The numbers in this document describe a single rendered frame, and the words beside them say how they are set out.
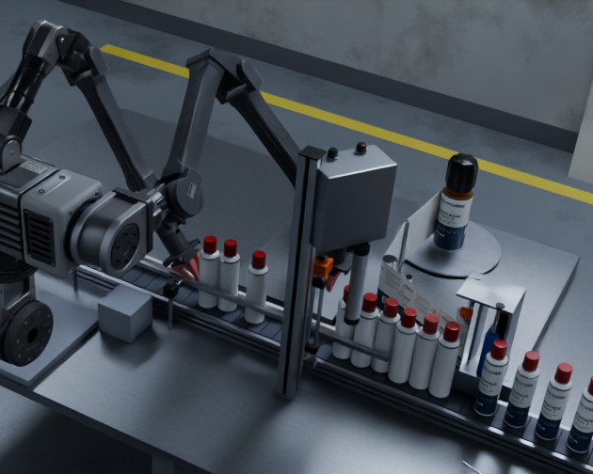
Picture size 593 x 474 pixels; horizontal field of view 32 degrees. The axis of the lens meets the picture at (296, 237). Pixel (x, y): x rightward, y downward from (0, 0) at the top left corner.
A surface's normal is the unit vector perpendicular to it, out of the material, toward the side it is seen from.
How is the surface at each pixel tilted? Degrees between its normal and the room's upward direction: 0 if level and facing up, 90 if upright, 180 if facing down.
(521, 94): 90
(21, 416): 0
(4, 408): 0
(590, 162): 90
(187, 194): 54
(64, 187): 0
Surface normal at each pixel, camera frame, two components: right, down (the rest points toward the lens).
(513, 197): 0.08, -0.83
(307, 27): -0.46, 0.47
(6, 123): -0.26, -0.27
